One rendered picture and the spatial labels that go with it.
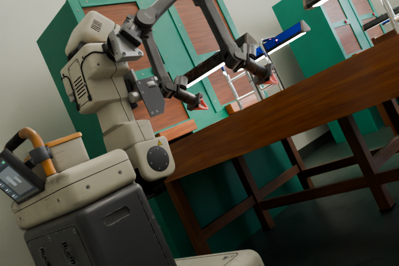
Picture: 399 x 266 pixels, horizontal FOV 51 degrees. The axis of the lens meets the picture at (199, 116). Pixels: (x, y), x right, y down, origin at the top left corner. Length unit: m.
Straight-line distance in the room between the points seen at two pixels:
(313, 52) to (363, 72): 3.48
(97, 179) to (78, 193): 0.08
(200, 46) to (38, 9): 1.39
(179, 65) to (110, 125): 1.26
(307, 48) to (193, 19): 2.15
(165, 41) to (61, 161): 1.60
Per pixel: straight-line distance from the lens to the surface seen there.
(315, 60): 5.00
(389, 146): 2.58
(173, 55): 2.88
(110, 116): 1.68
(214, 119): 2.87
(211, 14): 1.88
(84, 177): 1.32
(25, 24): 3.61
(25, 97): 3.33
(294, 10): 5.05
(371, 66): 1.52
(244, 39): 2.14
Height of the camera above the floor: 0.73
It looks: 3 degrees up
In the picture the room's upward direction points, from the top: 25 degrees counter-clockwise
